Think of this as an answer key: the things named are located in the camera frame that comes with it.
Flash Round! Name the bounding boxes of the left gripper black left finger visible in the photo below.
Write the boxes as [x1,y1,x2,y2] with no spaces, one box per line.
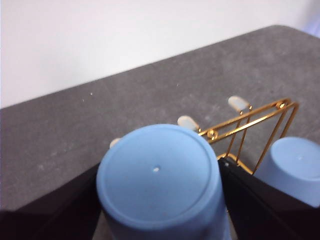
[0,164,102,240]

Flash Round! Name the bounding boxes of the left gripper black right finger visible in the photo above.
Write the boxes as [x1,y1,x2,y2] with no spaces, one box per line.
[218,158,320,240]

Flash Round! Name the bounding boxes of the blue ribbed plastic cup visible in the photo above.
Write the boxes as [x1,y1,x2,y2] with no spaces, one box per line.
[96,123,232,240]
[254,136,320,208]

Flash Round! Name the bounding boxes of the gold wire cup rack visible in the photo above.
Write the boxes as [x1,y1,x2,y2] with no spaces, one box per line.
[109,95,300,176]

